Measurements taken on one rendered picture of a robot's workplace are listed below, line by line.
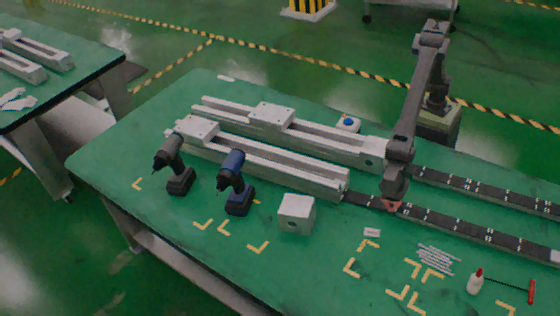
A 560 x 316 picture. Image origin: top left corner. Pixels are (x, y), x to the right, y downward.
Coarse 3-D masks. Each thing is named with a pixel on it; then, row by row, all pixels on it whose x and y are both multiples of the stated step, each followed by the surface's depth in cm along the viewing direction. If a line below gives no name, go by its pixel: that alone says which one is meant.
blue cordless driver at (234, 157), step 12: (228, 156) 138; (240, 156) 139; (228, 168) 134; (240, 168) 138; (228, 180) 132; (240, 180) 142; (240, 192) 145; (252, 192) 149; (228, 204) 145; (240, 204) 144; (240, 216) 146
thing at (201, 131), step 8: (184, 120) 172; (192, 120) 172; (200, 120) 171; (208, 120) 170; (176, 128) 169; (184, 128) 168; (192, 128) 168; (200, 128) 167; (208, 128) 166; (216, 128) 168; (184, 136) 167; (192, 136) 164; (200, 136) 163; (208, 136) 165; (200, 144) 165
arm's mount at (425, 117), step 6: (426, 96) 181; (450, 102) 176; (456, 108) 172; (420, 114) 172; (426, 114) 172; (432, 114) 171; (450, 114) 170; (456, 114) 172; (420, 120) 173; (426, 120) 171; (432, 120) 169; (438, 120) 168; (444, 120) 167; (450, 120) 167; (432, 126) 170; (438, 126) 169; (444, 126) 167; (450, 126) 169
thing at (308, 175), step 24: (192, 144) 170; (216, 144) 164; (240, 144) 165; (264, 144) 161; (264, 168) 155; (288, 168) 150; (312, 168) 152; (336, 168) 147; (312, 192) 149; (336, 192) 142
